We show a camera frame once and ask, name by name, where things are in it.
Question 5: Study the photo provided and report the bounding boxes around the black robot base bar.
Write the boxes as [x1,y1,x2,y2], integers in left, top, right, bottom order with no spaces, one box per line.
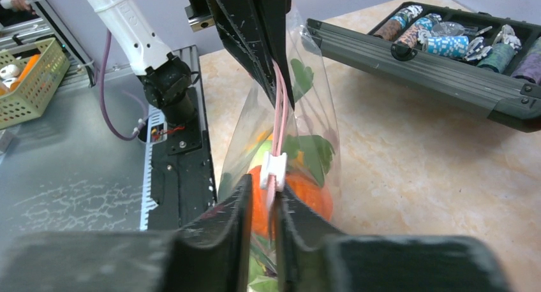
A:
[139,45,217,231]

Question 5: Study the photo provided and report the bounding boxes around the orange pumpkin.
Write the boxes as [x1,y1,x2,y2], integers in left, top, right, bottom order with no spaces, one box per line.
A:
[249,166,333,237]

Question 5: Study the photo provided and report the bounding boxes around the clear zip top bag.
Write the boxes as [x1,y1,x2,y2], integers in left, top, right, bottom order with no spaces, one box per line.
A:
[218,8,341,291]

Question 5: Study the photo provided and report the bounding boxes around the beige perforated storage basket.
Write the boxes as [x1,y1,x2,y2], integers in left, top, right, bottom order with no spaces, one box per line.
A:
[1,38,70,129]

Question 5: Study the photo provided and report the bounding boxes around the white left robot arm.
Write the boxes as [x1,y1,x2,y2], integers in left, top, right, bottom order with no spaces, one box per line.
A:
[86,0,290,126]

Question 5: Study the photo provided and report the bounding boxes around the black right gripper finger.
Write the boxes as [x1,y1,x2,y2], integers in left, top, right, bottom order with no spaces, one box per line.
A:
[206,0,275,103]
[253,0,295,108]
[1,175,252,291]
[275,189,512,291]

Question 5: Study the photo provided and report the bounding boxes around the clear dealer button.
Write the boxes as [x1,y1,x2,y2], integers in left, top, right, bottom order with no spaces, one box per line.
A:
[431,21,465,37]

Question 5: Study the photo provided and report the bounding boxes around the black poker chip case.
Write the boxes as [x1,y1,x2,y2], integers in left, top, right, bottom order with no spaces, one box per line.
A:
[306,2,540,133]

